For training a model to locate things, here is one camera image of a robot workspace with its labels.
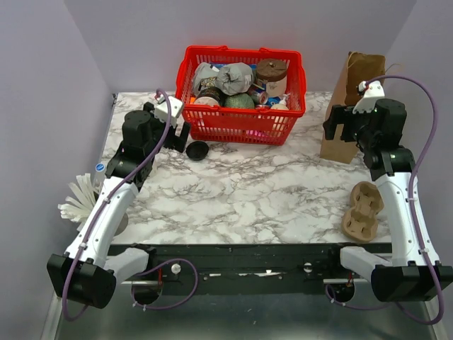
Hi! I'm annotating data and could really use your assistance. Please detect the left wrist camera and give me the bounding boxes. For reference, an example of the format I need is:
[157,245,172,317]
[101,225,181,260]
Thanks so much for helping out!
[154,95,184,126]

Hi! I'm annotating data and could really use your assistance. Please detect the grey crumpled foil bag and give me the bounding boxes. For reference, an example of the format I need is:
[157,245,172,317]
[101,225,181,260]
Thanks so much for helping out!
[192,62,254,96]

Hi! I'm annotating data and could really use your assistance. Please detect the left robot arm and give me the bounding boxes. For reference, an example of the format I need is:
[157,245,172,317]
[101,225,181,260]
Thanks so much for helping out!
[47,97,190,309]

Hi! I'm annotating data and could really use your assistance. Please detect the blue snack packet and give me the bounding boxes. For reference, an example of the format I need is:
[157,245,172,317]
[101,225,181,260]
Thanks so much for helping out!
[266,97,281,106]

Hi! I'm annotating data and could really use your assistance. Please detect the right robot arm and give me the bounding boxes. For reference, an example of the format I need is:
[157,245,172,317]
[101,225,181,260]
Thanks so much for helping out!
[323,98,452,302]

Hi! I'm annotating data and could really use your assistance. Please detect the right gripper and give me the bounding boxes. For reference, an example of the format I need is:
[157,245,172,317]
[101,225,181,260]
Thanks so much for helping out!
[323,103,377,148]

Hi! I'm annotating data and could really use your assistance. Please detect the cardboard cup carrier tray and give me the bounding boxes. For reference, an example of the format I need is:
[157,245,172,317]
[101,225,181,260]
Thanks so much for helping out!
[340,181,384,243]

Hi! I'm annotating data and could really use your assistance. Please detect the brown paper bag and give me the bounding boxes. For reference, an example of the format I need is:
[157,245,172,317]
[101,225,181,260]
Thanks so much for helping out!
[319,51,404,165]

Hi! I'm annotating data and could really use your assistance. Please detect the green textured ball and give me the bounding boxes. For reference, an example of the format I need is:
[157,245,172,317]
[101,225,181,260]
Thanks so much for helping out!
[224,93,255,109]

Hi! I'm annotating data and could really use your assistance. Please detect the grey straw holder cup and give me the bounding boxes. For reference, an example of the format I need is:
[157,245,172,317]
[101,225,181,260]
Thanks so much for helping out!
[115,213,129,236]

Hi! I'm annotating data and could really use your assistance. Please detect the red plastic shopping basket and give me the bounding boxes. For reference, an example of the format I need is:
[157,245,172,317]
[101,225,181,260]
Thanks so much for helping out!
[174,45,306,146]

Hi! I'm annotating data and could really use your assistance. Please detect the brown lidded round tub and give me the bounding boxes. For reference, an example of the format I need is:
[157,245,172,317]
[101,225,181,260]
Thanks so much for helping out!
[255,58,287,97]

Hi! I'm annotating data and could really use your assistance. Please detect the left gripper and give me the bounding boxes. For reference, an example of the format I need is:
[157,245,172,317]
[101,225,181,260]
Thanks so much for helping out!
[144,103,192,159]

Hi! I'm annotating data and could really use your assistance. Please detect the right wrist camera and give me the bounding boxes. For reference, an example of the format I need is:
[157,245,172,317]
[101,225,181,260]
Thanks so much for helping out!
[352,81,385,114]

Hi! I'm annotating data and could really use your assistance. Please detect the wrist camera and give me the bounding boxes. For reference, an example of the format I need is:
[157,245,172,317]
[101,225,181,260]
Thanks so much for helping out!
[352,81,385,114]
[154,95,184,126]

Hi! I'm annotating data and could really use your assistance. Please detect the black coffee cup lid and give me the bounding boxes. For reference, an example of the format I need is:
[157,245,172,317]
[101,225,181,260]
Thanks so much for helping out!
[185,141,210,162]

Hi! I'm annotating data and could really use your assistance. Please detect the dark lidded jar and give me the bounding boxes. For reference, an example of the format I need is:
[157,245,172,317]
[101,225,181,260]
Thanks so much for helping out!
[193,86,225,107]

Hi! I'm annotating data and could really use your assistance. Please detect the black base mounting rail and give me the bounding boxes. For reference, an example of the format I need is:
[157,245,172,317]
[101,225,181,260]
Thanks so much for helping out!
[105,242,394,297]

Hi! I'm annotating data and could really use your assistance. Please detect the white pump bottle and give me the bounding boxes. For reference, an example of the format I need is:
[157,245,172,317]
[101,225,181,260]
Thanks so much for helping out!
[270,94,289,111]

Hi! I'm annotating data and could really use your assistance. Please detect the red drink can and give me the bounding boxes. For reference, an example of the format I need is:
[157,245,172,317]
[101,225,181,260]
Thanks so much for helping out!
[247,86,268,105]

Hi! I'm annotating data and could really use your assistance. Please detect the clear plastic water bottle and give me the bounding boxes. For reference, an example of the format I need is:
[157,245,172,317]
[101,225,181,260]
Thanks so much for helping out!
[92,163,106,193]

